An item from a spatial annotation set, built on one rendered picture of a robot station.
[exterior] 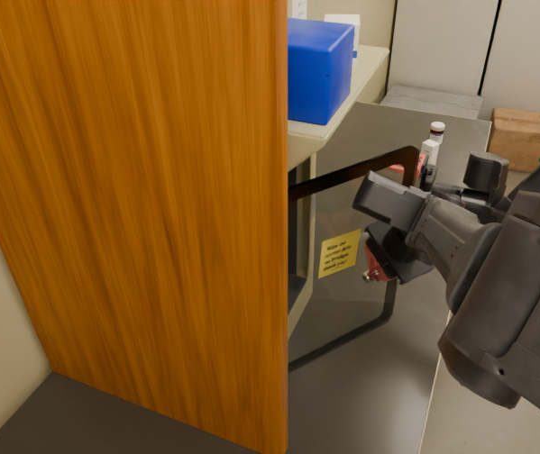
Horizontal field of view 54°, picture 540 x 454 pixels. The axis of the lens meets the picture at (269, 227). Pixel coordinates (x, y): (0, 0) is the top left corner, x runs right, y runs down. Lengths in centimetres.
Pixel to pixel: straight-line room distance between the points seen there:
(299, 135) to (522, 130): 304
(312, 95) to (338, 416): 61
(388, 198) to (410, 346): 50
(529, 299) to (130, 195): 51
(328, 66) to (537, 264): 38
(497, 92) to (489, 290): 363
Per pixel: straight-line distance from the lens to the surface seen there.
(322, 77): 62
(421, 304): 124
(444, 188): 108
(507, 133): 360
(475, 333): 30
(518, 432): 228
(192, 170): 61
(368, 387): 107
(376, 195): 71
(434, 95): 381
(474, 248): 35
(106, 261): 81
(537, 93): 390
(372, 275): 89
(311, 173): 101
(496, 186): 106
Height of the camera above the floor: 180
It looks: 37 degrees down
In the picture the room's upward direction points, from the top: 2 degrees counter-clockwise
